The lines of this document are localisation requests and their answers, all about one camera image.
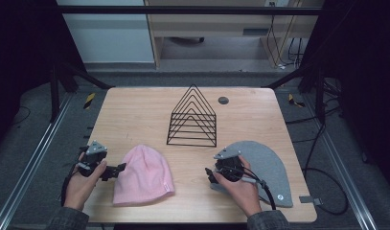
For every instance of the person's right hand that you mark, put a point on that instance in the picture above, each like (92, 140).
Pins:
(243, 191)

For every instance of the person's left hand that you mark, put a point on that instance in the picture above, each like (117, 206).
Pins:
(80, 188)

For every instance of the white cabinet panel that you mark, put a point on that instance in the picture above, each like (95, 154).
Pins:
(109, 35)

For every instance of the pink knit hat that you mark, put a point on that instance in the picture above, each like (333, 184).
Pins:
(144, 177)

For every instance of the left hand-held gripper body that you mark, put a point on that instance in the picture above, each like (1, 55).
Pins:
(95, 150)

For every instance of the grey felt hat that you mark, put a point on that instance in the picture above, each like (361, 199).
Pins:
(269, 172)

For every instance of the grey round table grommet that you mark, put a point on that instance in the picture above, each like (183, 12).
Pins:
(223, 100)

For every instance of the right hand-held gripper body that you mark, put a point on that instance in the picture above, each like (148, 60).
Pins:
(229, 159)

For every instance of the black metal stand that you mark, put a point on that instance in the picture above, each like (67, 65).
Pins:
(319, 96)
(55, 92)

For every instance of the grey metal bracket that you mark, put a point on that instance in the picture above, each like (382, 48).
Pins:
(310, 200)

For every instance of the black horizontal frame bar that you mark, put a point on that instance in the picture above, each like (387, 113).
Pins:
(183, 10)

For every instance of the black curtain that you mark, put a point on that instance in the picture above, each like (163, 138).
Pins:
(365, 80)
(20, 57)

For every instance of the yellow black tape strip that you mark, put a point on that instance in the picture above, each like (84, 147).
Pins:
(89, 100)
(294, 100)

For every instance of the aluminium floor rail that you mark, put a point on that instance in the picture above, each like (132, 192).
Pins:
(346, 172)
(29, 169)

